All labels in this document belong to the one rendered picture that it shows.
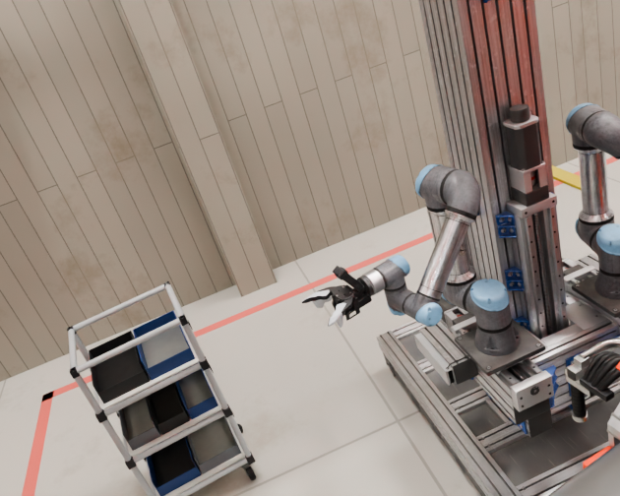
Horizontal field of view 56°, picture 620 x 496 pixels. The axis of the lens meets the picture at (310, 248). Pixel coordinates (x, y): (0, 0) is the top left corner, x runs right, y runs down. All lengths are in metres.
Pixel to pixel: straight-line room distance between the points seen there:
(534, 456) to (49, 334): 3.56
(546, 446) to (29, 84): 3.60
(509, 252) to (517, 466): 0.88
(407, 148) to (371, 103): 0.49
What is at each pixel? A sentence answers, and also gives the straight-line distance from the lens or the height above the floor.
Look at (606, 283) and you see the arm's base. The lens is 2.30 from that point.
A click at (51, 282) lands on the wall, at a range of 4.68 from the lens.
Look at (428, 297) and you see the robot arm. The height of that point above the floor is 1.17.
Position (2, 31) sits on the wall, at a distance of 4.27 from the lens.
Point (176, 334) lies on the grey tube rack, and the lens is 2.85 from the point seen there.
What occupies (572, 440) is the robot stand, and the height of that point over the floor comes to 0.21.
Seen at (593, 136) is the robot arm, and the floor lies 1.41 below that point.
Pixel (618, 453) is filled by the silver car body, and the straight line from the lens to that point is 0.71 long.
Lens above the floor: 2.20
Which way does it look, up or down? 27 degrees down
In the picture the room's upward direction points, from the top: 19 degrees counter-clockwise
